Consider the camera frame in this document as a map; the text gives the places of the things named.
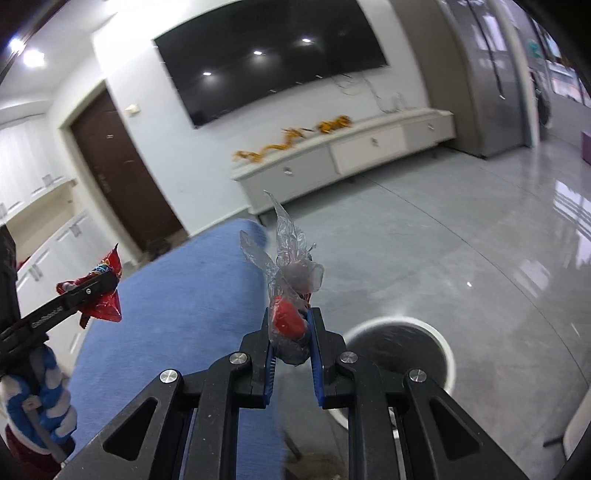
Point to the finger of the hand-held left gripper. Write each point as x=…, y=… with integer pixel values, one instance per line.
x=92, y=288

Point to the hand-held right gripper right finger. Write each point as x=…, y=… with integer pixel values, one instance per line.
x=317, y=364

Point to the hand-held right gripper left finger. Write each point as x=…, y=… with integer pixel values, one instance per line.
x=270, y=364

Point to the red snack bag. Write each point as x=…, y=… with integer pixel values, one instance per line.
x=104, y=310

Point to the clear wrapper with red piece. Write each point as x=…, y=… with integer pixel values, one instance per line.
x=291, y=323

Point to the white trash bin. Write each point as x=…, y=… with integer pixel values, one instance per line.
x=401, y=350

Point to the person's left hand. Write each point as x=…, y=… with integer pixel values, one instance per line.
x=18, y=406

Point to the dark shoes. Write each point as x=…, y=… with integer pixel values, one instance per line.
x=157, y=247

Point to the blue fleece blanket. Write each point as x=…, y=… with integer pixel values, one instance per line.
x=184, y=300

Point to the dark brown door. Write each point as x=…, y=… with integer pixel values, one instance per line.
x=120, y=184

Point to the white cupboards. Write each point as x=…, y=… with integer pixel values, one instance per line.
x=27, y=166

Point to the white television cabinet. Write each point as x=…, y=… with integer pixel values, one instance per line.
x=360, y=147

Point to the golden dragon ornament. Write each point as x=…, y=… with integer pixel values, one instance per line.
x=334, y=123

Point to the grey refrigerator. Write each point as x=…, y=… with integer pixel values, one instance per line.
x=480, y=69

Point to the purple box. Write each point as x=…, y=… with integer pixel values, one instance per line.
x=586, y=147

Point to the wall light switch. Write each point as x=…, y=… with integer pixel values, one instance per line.
x=133, y=110

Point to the black wall television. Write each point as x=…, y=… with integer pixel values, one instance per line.
x=268, y=60

